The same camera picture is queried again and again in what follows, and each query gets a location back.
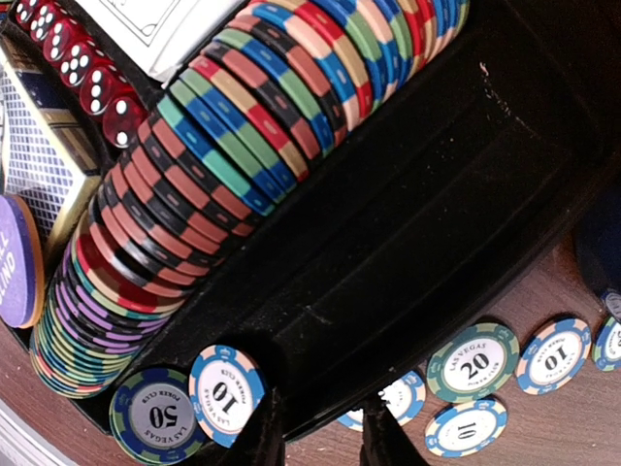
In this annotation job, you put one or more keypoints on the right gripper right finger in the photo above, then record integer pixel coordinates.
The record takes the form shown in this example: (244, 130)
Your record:
(384, 440)

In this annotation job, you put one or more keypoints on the playing card deck box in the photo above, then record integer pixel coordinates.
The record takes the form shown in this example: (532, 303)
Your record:
(46, 156)
(158, 34)

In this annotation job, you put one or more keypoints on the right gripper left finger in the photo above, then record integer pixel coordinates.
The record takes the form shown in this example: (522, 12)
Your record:
(260, 442)

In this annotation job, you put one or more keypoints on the dark blue mug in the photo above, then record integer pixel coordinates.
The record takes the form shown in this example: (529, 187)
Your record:
(597, 249)

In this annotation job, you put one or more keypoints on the right poker chip row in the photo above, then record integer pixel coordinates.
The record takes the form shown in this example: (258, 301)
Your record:
(274, 92)

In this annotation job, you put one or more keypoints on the purple small blind button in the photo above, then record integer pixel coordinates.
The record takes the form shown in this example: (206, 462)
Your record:
(22, 265)

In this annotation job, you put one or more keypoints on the black poker case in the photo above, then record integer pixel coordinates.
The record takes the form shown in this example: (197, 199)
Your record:
(424, 214)

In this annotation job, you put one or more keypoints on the red die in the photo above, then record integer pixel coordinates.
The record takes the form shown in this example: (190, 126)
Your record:
(63, 34)
(45, 16)
(122, 119)
(77, 62)
(101, 85)
(26, 10)

